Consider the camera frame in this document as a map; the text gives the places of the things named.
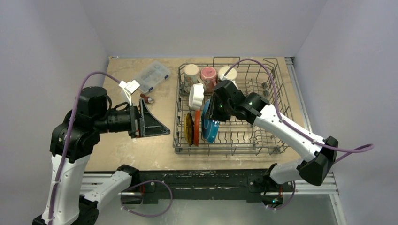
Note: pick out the grey wire dish rack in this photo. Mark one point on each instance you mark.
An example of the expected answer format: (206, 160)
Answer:
(237, 136)

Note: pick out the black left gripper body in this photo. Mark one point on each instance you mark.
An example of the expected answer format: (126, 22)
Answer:
(128, 119)

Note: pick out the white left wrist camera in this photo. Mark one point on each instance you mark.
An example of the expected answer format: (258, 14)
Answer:
(127, 89)

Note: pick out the yellow patterned plate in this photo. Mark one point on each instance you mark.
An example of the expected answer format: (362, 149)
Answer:
(188, 128)

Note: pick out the clear plastic box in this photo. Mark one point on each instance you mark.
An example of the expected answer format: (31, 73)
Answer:
(152, 76)

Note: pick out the green inside floral mug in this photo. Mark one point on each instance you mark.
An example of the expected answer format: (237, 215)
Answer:
(231, 75)

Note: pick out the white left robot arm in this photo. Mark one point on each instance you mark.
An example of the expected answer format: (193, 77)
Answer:
(72, 144)

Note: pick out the white scalloped bowl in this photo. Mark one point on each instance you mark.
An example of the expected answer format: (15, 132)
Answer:
(196, 96)

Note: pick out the black table front rail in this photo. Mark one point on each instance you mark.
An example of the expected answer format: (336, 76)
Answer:
(251, 185)

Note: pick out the seahorse pattern tall mug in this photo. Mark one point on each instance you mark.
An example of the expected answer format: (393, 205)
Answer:
(191, 74)

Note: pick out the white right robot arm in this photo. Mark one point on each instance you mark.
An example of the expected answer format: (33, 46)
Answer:
(316, 154)

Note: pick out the pink ghost mug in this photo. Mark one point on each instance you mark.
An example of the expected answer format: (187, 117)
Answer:
(209, 77)

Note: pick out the brown faucet toy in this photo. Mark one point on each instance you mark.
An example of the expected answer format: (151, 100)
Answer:
(147, 99)

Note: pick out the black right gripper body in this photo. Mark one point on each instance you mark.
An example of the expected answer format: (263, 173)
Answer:
(213, 109)

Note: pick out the blue scalloped plate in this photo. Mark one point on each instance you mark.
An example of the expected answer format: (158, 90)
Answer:
(209, 127)

